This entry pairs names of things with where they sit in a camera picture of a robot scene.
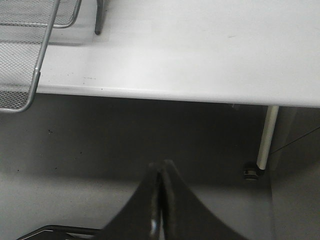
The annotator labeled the silver mesh tray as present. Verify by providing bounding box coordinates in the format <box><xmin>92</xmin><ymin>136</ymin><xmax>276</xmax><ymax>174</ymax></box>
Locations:
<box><xmin>0</xmin><ymin>0</ymin><xmax>60</xmax><ymax>113</ymax></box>
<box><xmin>0</xmin><ymin>0</ymin><xmax>82</xmax><ymax>28</ymax></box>

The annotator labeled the black table foot caster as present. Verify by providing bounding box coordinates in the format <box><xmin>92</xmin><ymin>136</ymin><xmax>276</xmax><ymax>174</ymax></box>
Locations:
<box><xmin>243</xmin><ymin>162</ymin><xmax>259</xmax><ymax>181</ymax></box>

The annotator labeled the silver mesh bottom tray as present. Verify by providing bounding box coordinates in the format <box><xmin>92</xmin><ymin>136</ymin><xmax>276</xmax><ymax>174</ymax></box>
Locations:
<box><xmin>0</xmin><ymin>0</ymin><xmax>82</xmax><ymax>28</ymax></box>

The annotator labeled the black metal stand frame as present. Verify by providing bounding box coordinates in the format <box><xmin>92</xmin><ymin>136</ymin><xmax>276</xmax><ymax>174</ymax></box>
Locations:
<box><xmin>18</xmin><ymin>225</ymin><xmax>101</xmax><ymax>240</ymax></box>

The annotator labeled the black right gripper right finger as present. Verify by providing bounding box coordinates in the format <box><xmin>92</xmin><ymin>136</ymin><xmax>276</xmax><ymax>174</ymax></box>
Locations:
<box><xmin>160</xmin><ymin>160</ymin><xmax>245</xmax><ymax>240</ymax></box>

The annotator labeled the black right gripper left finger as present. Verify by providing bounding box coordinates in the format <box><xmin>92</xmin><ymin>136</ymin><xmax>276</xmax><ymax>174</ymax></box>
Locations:
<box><xmin>101</xmin><ymin>163</ymin><xmax>160</xmax><ymax>240</ymax></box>

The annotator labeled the white table leg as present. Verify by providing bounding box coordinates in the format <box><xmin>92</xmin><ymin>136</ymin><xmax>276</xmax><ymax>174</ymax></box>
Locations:
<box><xmin>256</xmin><ymin>105</ymin><xmax>279</xmax><ymax>171</ymax></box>

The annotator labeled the grey metal rack frame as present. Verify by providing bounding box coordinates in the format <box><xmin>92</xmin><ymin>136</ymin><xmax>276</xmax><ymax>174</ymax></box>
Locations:
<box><xmin>94</xmin><ymin>0</ymin><xmax>108</xmax><ymax>36</ymax></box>

